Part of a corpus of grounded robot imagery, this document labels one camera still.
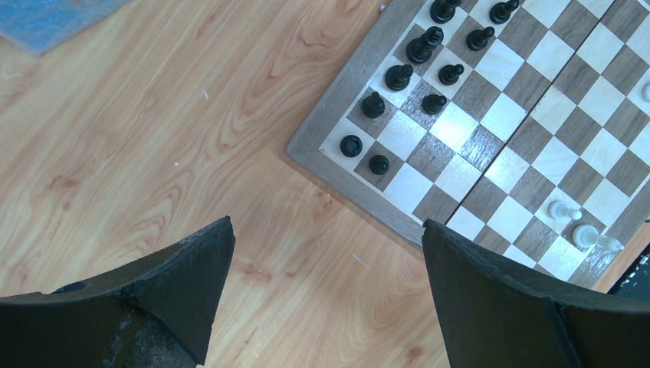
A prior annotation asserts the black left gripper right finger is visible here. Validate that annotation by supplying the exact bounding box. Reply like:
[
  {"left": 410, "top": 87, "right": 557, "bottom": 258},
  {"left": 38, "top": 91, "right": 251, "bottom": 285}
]
[{"left": 422, "top": 219, "right": 649, "bottom": 367}]

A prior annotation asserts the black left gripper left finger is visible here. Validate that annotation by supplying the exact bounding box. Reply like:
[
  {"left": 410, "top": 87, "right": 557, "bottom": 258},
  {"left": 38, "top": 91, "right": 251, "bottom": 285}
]
[{"left": 1, "top": 217, "right": 235, "bottom": 367}]

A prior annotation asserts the wooden chess board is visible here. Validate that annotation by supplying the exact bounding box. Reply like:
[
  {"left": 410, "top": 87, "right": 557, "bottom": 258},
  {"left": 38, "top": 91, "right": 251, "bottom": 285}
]
[{"left": 286, "top": 1, "right": 649, "bottom": 288}]

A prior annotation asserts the black chess piece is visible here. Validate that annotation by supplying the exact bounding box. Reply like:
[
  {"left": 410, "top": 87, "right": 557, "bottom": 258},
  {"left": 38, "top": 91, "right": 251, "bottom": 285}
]
[
  {"left": 406, "top": 26, "right": 444, "bottom": 64},
  {"left": 361, "top": 91, "right": 386, "bottom": 119},
  {"left": 384, "top": 64, "right": 413, "bottom": 91}
]

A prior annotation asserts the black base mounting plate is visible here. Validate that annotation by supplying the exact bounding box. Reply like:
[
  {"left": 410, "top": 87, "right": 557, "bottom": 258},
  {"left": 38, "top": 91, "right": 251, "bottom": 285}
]
[{"left": 608, "top": 245, "right": 649, "bottom": 301}]

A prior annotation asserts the clear blue plastic bag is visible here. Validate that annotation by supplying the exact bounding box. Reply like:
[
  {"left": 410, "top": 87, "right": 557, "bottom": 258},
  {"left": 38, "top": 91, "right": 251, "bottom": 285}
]
[{"left": 1, "top": 0, "right": 129, "bottom": 55}]

